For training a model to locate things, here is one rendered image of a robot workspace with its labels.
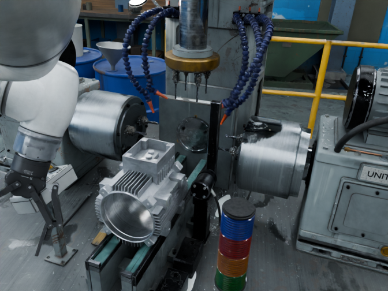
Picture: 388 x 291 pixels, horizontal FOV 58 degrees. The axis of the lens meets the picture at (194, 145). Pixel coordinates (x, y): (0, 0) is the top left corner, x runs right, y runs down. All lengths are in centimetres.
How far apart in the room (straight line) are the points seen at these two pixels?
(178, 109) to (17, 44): 108
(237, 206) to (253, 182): 47
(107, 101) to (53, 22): 102
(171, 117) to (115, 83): 131
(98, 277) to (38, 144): 38
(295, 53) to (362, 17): 154
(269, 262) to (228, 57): 73
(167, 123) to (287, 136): 50
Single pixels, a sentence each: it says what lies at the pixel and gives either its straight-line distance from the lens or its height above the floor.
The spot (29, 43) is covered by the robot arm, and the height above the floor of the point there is 155.
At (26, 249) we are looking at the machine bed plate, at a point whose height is 80.
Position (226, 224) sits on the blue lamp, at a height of 119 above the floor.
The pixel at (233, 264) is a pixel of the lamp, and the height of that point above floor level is 111.
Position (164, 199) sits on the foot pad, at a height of 107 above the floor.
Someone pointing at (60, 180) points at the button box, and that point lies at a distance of 103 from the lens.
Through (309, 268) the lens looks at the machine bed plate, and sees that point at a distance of 117.
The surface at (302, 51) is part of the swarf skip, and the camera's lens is 526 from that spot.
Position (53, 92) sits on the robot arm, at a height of 136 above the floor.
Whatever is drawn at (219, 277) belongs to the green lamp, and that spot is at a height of 106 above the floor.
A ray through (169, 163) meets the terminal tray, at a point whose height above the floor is 110.
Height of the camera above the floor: 160
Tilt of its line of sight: 28 degrees down
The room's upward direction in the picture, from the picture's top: 2 degrees clockwise
